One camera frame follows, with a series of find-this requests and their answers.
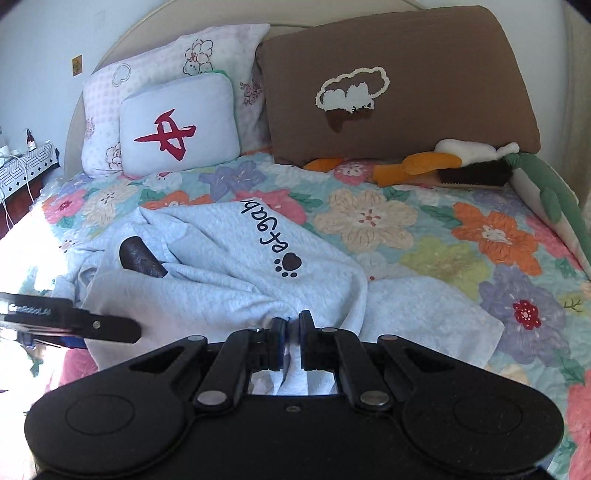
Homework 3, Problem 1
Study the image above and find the light grey printed sweatshirt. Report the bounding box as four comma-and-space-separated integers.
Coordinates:
53, 200, 506, 398

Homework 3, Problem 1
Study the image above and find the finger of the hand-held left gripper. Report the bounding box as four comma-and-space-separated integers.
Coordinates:
69, 308, 142, 344

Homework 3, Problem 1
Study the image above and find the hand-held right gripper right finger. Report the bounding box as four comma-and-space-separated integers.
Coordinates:
299, 311, 467, 415

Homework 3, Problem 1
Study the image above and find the red wooden bedside table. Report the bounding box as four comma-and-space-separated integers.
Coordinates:
0, 178, 44, 241

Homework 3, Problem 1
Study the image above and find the orange white duck plush toy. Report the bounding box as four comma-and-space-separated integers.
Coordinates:
302, 138, 520, 190

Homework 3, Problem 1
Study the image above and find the white cable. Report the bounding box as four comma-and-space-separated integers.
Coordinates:
2, 154, 40, 232

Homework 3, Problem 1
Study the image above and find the green white plush toy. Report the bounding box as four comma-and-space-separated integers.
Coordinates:
505, 150, 591, 278

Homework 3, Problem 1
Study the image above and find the brown pillow with cloud print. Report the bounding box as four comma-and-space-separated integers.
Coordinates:
255, 6, 542, 168

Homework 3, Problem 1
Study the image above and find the white pink floral pillow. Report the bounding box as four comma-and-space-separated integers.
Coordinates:
82, 23, 271, 178

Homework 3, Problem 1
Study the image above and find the white cushion with red character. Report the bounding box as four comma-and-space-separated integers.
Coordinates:
119, 70, 242, 176

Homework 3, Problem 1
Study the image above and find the beige round headboard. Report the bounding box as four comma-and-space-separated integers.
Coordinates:
62, 0, 591, 213

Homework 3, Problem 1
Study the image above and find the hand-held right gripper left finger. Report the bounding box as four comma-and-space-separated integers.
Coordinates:
115, 318, 289, 415

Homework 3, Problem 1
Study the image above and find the floral quilted bedspread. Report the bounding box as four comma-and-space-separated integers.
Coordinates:
0, 150, 591, 480

